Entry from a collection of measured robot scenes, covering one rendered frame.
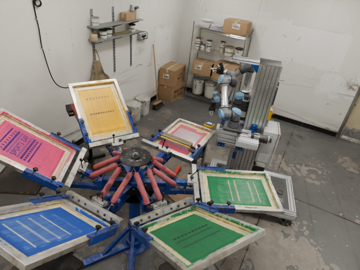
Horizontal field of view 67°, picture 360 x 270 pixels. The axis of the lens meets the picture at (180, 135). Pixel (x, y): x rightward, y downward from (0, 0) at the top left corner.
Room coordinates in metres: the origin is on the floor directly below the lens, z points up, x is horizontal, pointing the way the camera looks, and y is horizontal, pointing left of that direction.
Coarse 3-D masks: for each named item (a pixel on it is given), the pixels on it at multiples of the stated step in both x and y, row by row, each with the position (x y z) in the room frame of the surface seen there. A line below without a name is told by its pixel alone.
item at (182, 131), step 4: (180, 128) 3.26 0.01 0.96; (184, 128) 3.27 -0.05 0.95; (188, 128) 3.28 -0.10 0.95; (192, 128) 3.29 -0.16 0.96; (172, 132) 3.12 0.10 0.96; (176, 132) 3.13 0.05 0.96; (180, 132) 3.14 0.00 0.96; (184, 132) 3.16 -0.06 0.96; (188, 132) 3.17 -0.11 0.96; (176, 136) 3.04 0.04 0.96; (180, 136) 3.05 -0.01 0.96; (184, 136) 3.06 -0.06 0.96; (160, 144) 2.81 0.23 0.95; (164, 144) 2.82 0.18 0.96; (168, 144) 2.83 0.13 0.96; (172, 144) 2.84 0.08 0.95; (176, 144) 2.85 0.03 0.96; (172, 148) 2.75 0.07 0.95
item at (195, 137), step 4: (192, 132) 3.18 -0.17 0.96; (196, 132) 3.19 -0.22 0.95; (200, 132) 3.21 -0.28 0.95; (204, 132) 3.22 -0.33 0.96; (188, 136) 3.07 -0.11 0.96; (192, 136) 3.09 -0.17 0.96; (196, 136) 3.10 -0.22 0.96; (200, 136) 3.11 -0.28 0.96; (204, 136) 3.12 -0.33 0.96; (188, 140) 2.97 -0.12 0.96; (192, 140) 2.98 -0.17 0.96; (196, 140) 2.99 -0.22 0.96; (200, 140) 3.00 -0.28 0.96; (196, 144) 2.91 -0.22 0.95; (176, 148) 2.76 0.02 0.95; (180, 148) 2.77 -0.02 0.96; (184, 148) 2.78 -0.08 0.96; (188, 148) 2.79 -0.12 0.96; (180, 152) 2.69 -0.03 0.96; (184, 152) 2.70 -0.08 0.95; (188, 152) 2.71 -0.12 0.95
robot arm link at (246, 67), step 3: (246, 63) 3.46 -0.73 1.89; (243, 66) 3.43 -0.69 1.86; (246, 66) 3.42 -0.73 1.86; (249, 66) 3.42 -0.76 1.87; (240, 69) 3.44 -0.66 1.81; (243, 69) 3.42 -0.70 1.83; (246, 69) 3.41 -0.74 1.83; (249, 69) 3.42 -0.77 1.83; (234, 72) 3.51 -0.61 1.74; (237, 72) 3.46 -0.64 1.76; (240, 72) 3.44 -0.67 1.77; (243, 72) 3.42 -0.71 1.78; (234, 75) 3.48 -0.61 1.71; (237, 75) 3.46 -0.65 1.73
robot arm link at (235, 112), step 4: (232, 108) 2.95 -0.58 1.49; (236, 108) 2.98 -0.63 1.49; (232, 112) 2.90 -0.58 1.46; (236, 112) 2.89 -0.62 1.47; (240, 112) 2.90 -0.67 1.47; (232, 116) 2.88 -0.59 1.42; (236, 116) 2.89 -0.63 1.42; (240, 116) 2.92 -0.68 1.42; (232, 120) 2.90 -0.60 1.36; (236, 120) 2.89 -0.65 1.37
